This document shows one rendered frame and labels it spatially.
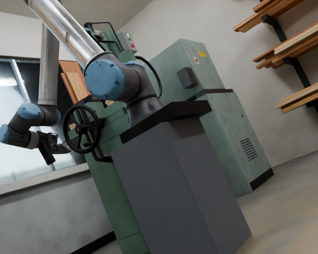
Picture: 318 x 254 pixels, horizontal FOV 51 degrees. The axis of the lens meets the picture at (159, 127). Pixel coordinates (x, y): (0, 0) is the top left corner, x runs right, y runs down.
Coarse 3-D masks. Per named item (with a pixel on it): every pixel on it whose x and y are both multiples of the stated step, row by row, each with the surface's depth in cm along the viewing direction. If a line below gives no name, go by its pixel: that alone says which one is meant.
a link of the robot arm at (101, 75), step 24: (24, 0) 147; (48, 0) 142; (48, 24) 141; (72, 24) 138; (72, 48) 136; (96, 48) 134; (96, 72) 126; (120, 72) 125; (96, 96) 127; (120, 96) 131
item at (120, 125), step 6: (126, 114) 199; (120, 120) 202; (126, 120) 199; (108, 126) 207; (114, 126) 204; (120, 126) 202; (126, 126) 200; (102, 132) 209; (108, 132) 207; (114, 132) 205; (120, 132) 202; (90, 138) 215; (102, 138) 210; (108, 138) 207
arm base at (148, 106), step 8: (144, 96) 141; (152, 96) 143; (136, 104) 141; (144, 104) 140; (152, 104) 140; (160, 104) 142; (128, 112) 145; (136, 112) 140; (144, 112) 138; (152, 112) 138; (128, 120) 146; (136, 120) 139
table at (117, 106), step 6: (114, 102) 203; (120, 102) 201; (108, 108) 206; (114, 108) 203; (120, 108) 201; (102, 114) 204; (108, 114) 206; (90, 120) 201; (72, 132) 222; (72, 138) 223
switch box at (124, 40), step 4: (124, 32) 251; (120, 36) 250; (124, 36) 248; (128, 36) 253; (120, 40) 250; (124, 40) 249; (128, 40) 250; (132, 40) 255; (124, 44) 249; (128, 44) 248; (124, 48) 249; (128, 48) 247; (132, 48) 250
